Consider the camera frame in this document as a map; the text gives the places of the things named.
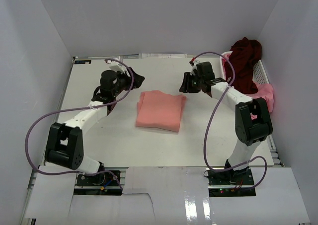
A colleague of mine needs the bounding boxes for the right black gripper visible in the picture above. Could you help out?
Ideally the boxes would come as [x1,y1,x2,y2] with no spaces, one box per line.
[179,73,204,94]

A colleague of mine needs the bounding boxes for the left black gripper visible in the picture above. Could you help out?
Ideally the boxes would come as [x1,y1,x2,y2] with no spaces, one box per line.
[112,68,145,97]

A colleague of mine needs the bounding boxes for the salmon pink t shirt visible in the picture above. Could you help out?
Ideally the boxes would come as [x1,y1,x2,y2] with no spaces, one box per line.
[135,90,187,133]

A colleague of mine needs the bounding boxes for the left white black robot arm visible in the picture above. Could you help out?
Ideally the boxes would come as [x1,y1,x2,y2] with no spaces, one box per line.
[45,67,145,185]

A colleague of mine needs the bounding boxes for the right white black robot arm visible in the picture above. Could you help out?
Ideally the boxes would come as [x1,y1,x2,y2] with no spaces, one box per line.
[179,72,273,185]

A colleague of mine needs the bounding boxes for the papers behind table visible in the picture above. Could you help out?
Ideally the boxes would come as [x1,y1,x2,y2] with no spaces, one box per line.
[139,53,187,59]

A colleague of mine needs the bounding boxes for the black label sticker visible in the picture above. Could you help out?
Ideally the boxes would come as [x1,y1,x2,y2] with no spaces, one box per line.
[74,60,91,65]

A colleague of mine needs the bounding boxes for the dark red shirt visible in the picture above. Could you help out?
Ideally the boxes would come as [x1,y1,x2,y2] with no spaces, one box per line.
[224,37,262,94]

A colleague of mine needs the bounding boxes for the white plastic laundry basket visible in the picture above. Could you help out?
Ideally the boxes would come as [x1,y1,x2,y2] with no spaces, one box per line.
[219,51,269,84]

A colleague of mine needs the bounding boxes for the pink shirt in basket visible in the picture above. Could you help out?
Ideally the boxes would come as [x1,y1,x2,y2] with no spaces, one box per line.
[248,82,274,113]

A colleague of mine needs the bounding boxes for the white paper sheets front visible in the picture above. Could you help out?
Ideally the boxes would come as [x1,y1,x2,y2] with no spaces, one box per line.
[25,167,310,225]

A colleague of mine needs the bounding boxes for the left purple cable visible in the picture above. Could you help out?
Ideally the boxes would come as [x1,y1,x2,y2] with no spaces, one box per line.
[25,58,136,190]

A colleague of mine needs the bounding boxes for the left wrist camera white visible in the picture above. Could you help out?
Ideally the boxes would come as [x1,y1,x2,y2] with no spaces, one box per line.
[106,60,125,72]

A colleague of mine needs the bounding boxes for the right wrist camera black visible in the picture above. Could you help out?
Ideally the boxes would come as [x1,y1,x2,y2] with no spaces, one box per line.
[196,62,215,80]

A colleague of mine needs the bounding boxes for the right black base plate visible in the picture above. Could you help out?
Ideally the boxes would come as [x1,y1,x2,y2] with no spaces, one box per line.
[203,168,256,198]

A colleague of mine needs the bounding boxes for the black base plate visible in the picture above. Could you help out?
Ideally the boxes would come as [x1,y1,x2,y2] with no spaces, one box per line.
[74,170,122,195]
[203,168,256,198]

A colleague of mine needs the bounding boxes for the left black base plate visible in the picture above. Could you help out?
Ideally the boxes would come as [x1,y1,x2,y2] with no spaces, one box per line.
[74,170,122,195]

